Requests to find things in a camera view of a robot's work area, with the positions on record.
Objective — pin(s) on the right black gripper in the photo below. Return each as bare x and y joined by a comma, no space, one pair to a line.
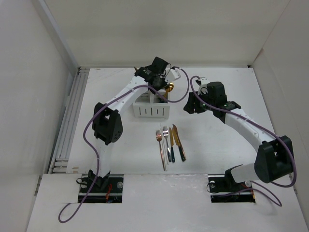
192,103

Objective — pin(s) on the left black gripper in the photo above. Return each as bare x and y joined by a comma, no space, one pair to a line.
162,77

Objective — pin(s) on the gold spoon green handle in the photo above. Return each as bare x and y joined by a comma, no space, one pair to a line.
168,89

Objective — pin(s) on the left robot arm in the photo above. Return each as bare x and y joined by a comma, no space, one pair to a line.
105,127

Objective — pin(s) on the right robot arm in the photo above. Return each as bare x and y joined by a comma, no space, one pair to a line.
274,154

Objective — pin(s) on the white utensil caddy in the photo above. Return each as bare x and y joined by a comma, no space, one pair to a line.
151,106

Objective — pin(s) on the rose gold fork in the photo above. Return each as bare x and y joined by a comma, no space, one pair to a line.
159,139

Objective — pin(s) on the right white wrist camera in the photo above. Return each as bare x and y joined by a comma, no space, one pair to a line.
202,82

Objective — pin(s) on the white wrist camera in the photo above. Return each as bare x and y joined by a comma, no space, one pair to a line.
172,75
202,82

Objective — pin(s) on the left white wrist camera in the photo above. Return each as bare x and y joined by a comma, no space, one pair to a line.
172,75

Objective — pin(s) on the silver fork green handle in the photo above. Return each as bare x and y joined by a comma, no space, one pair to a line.
166,135

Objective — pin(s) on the rose gold knife green handle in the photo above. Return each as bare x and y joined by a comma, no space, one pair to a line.
171,145

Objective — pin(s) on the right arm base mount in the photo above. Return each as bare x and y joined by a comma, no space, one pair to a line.
223,190

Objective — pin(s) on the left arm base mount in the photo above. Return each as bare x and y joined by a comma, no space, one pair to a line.
111,190

